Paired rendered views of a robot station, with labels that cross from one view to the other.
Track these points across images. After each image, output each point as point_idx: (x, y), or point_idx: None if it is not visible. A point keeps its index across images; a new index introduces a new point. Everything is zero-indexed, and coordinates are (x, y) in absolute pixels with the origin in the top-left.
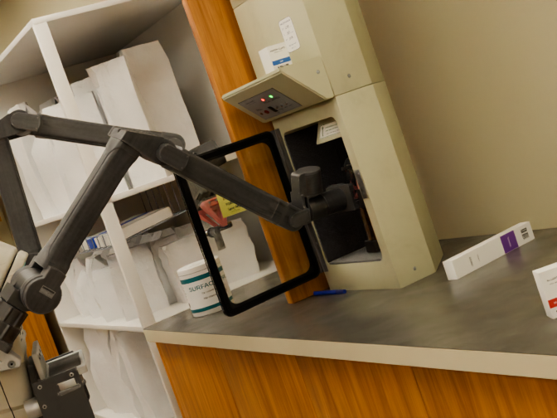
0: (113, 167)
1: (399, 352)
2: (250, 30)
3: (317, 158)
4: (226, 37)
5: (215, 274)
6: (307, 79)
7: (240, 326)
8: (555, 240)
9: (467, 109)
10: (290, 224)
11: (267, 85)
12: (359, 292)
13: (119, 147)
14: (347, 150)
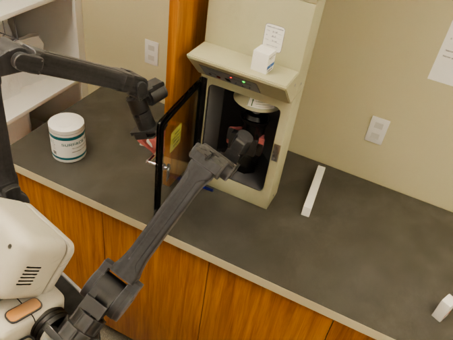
0: (197, 193)
1: (344, 319)
2: (224, 3)
3: (216, 98)
4: None
5: (159, 197)
6: (290, 92)
7: (140, 208)
8: (344, 189)
9: None
10: (230, 177)
11: (255, 81)
12: (226, 196)
13: (209, 179)
14: (278, 131)
